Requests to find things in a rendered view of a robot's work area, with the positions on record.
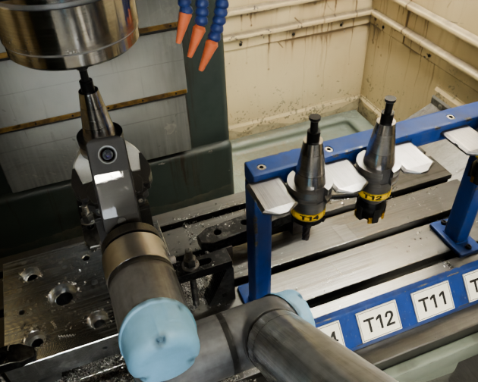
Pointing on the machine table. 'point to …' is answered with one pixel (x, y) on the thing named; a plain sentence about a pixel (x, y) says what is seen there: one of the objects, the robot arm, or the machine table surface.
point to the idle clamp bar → (234, 232)
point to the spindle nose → (65, 31)
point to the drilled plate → (55, 352)
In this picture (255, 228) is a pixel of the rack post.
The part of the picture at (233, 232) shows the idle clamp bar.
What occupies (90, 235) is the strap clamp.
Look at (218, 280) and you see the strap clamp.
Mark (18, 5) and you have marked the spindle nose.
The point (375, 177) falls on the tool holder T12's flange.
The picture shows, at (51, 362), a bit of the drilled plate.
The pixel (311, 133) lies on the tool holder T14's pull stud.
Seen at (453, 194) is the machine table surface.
